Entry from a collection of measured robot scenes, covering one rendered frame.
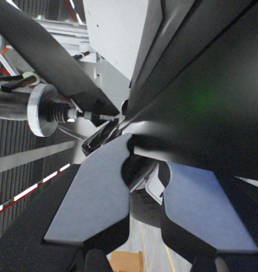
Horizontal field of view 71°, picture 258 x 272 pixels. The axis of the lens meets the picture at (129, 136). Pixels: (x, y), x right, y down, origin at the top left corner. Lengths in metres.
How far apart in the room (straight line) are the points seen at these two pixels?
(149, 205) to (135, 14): 0.45
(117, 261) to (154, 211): 7.71
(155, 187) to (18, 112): 0.22
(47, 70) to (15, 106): 0.09
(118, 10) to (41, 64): 0.28
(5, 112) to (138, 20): 0.35
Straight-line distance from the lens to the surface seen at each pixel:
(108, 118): 0.24
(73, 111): 0.25
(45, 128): 0.26
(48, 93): 0.26
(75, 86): 0.34
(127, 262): 8.24
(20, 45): 0.33
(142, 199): 0.46
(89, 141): 0.29
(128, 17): 0.52
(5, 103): 0.27
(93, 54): 0.82
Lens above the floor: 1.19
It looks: 1 degrees down
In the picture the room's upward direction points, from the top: 83 degrees counter-clockwise
